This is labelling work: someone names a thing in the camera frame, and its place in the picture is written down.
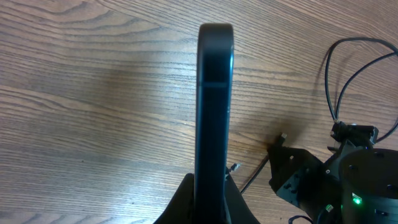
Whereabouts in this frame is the black smartphone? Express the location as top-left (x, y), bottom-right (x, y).
top-left (193, 23), bottom-right (234, 223)

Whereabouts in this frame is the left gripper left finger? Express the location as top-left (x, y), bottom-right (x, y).
top-left (154, 173), bottom-right (194, 224)

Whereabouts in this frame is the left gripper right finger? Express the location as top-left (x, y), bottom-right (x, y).
top-left (224, 175), bottom-right (259, 224)

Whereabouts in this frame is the black charger cable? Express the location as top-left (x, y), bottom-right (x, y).
top-left (239, 37), bottom-right (398, 194)

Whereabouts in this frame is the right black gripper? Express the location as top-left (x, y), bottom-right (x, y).
top-left (268, 146), bottom-right (397, 223)

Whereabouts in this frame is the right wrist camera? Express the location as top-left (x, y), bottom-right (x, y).
top-left (330, 121), bottom-right (379, 149)

